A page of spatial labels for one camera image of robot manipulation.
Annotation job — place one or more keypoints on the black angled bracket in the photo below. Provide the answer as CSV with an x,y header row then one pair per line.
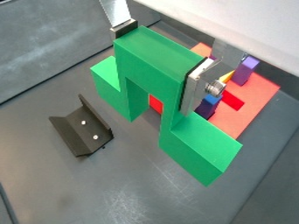
x,y
83,129

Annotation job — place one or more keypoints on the red puzzle board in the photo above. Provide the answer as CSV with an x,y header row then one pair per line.
x,y
242,103

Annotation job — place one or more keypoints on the green S-shaped block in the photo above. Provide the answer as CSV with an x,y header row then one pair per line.
x,y
146,68

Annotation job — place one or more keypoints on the yellow block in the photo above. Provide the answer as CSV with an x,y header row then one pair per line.
x,y
225,78

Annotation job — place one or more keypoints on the purple block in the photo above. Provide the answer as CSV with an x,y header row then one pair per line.
x,y
245,70

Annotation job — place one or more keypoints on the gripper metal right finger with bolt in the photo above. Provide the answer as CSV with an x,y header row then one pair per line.
x,y
204,78

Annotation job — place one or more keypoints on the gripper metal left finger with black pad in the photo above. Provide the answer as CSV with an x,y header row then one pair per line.
x,y
120,17

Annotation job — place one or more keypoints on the dark blue block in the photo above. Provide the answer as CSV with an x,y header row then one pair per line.
x,y
209,106

